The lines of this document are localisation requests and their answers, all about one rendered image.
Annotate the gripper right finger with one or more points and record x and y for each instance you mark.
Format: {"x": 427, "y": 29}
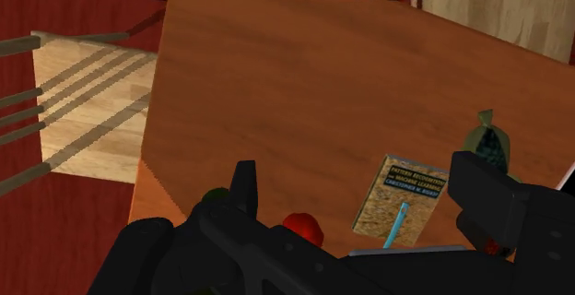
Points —
{"x": 530, "y": 222}

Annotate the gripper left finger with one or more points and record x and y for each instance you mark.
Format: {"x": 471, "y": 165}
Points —
{"x": 233, "y": 249}

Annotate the small red round thing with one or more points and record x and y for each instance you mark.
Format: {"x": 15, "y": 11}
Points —
{"x": 492, "y": 247}

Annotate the green round fruit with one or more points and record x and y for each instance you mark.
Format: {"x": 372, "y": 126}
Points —
{"x": 215, "y": 194}

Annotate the red round fruit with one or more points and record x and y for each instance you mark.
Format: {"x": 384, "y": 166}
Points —
{"x": 305, "y": 230}

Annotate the olive green tied sack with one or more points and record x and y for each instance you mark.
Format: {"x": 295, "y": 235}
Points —
{"x": 471, "y": 139}

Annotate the light blue pen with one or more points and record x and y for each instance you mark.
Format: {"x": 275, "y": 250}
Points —
{"x": 397, "y": 224}

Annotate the tan book with dark label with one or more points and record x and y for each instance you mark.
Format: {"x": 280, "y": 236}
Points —
{"x": 382, "y": 208}

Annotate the brown wooden table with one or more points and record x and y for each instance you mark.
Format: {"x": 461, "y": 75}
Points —
{"x": 314, "y": 105}

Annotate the wooden slatted chair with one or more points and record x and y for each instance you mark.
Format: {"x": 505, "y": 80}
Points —
{"x": 20, "y": 45}

